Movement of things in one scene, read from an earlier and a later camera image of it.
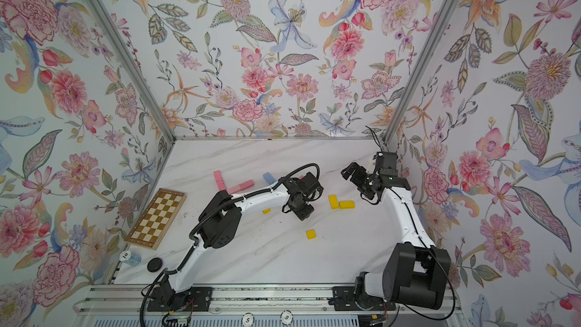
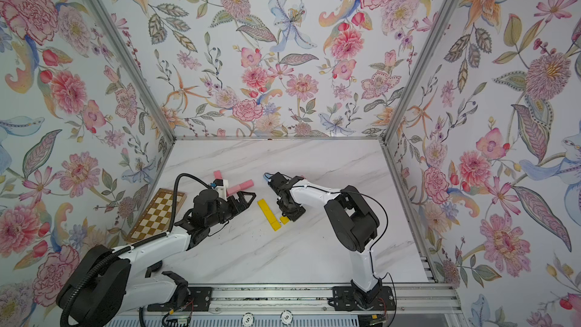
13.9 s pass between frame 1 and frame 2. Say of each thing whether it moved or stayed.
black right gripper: moved
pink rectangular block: stayed
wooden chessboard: stayed
